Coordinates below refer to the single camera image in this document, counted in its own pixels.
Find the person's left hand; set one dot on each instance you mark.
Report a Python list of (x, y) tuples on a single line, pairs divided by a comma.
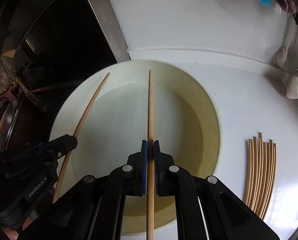
[(11, 234)]

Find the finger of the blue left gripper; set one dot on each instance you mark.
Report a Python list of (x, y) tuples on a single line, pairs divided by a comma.
[(59, 147)]

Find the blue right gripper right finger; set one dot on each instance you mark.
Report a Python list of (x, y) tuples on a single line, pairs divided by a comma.
[(157, 162)]

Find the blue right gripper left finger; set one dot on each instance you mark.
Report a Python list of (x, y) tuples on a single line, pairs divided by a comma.
[(143, 155)]

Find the steel spatula turner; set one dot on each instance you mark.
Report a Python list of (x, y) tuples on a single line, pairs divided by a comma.
[(292, 88)]

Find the white dish brush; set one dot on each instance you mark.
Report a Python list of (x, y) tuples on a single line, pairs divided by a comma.
[(282, 55)]

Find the white round bowl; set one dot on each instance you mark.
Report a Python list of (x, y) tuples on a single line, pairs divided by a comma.
[(185, 120)]

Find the black induction cooktop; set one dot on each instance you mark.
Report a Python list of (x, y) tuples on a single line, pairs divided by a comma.
[(47, 49)]

